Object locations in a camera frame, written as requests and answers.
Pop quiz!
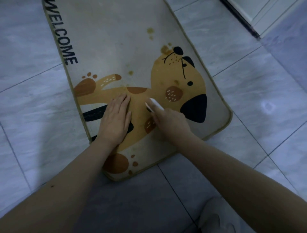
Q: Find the person's right forearm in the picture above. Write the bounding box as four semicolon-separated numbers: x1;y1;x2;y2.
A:
173;132;307;233

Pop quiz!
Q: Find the black door threshold strip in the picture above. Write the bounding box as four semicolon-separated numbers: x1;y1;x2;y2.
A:
219;0;261;39

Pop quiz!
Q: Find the white slipper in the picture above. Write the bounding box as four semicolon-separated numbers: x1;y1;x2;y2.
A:
198;197;243;233

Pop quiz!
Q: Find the person's left hand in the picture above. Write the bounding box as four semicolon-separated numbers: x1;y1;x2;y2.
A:
96;93;133;147

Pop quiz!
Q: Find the person's right hand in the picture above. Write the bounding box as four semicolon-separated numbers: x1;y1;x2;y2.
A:
145;100;193;142

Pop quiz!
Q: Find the person's left forearm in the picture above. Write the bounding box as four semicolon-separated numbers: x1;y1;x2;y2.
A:
0;137;118;233

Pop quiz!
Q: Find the beige dog print doormat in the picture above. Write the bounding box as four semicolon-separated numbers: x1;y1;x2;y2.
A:
42;0;233;182

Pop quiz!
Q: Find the white door frame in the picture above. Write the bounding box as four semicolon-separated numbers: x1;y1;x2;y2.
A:
227;0;303;37

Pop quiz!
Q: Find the small white cleaning tool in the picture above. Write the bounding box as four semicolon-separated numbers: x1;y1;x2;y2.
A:
145;97;165;113

